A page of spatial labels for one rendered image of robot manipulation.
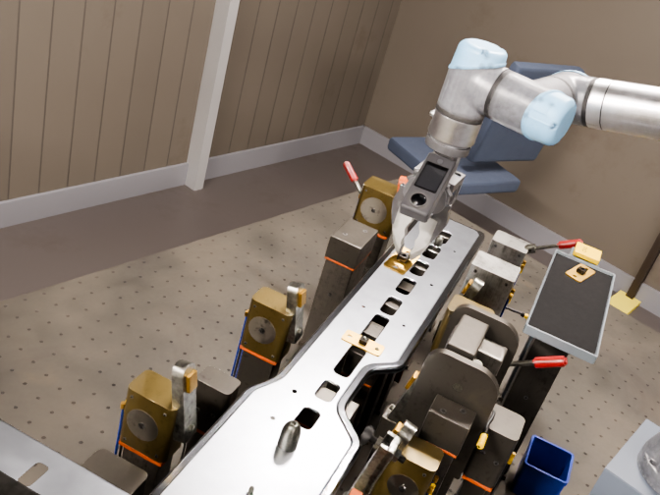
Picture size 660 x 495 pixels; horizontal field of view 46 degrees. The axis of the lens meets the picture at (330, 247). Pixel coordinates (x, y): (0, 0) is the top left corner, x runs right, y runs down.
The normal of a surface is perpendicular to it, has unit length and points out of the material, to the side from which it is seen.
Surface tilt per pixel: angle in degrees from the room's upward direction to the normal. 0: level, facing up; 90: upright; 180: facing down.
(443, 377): 90
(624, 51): 90
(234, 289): 0
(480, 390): 90
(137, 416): 90
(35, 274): 0
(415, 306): 0
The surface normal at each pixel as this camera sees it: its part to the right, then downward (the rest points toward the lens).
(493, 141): 0.46, 0.66
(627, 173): -0.63, 0.24
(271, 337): -0.40, 0.37
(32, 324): 0.25, -0.83
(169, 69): 0.73, 0.50
